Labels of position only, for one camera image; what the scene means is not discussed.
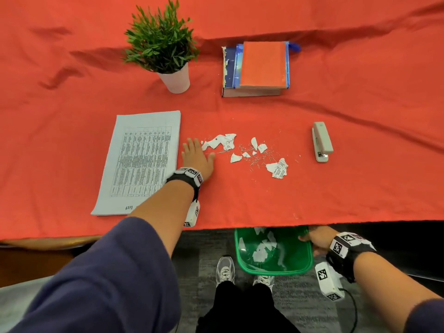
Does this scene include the orange notebook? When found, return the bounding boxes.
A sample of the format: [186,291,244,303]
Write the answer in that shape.
[239,41,289,90]

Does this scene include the navy sweatshirt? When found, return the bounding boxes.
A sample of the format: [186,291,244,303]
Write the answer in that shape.
[8,216,444,333]

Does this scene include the pile of printed papers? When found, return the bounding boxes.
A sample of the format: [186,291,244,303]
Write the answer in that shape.
[91,111,182,216]

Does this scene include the dark blue worn book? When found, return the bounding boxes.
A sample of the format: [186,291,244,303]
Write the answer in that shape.
[222,46,282,98]

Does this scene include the black cable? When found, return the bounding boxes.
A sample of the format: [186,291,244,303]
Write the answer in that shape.
[338,287,358,333]

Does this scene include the black marker wrist strap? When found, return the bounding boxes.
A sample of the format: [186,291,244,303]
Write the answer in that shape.
[326,232,378,284]
[166,166,204,202]

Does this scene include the person's right forearm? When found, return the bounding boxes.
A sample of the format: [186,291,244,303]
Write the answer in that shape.
[353,252,443,333]

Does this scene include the black trousers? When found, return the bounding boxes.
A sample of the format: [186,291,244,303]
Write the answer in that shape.
[196,280,301,333]

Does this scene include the person's left hand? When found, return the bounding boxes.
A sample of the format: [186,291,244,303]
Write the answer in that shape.
[181,137,216,181]

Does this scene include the green plastic bin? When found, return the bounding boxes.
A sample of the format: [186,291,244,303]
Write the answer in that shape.
[234,225,314,276]

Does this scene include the person's right hand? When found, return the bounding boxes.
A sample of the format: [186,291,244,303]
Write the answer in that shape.
[299,225,339,257]

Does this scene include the white stapler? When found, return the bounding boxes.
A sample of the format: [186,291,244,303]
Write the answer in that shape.
[311,122,334,163]

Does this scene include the red tablecloth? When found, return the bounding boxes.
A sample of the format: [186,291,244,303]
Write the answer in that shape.
[0,0,444,241]

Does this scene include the green plant in white pot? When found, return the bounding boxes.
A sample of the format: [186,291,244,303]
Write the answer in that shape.
[123,0,200,94]

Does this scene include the grey shoe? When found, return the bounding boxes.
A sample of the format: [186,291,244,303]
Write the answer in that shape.
[252,273,275,292]
[215,255,236,287]

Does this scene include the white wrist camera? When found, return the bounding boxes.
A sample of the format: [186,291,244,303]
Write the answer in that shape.
[183,199,201,228]
[314,261,346,302]

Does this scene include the scattered loose metal staples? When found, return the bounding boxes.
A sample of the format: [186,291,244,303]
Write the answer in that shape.
[194,129,302,170]

